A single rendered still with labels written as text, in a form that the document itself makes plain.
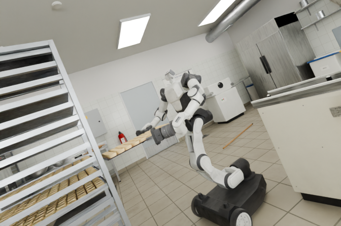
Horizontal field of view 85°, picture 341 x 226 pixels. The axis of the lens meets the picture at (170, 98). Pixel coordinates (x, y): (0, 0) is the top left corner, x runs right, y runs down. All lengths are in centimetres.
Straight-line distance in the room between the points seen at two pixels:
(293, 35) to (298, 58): 58
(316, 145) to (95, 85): 502
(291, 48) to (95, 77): 510
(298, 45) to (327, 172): 428
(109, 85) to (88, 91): 57
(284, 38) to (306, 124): 397
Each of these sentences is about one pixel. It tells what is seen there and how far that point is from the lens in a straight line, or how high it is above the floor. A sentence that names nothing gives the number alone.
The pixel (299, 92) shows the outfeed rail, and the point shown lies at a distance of 156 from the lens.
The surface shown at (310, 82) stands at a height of 88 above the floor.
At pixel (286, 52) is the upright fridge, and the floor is 117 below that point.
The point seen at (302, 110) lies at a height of 76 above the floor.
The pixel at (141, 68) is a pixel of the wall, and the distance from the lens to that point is 584.
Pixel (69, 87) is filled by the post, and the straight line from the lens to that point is 128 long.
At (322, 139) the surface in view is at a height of 53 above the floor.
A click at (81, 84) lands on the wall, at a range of 563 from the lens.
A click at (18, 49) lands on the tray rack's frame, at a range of 138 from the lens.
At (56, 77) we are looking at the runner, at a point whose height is 159.
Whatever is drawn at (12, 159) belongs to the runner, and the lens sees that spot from 128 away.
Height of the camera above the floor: 117
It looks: 2 degrees up
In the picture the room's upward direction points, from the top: 24 degrees counter-clockwise
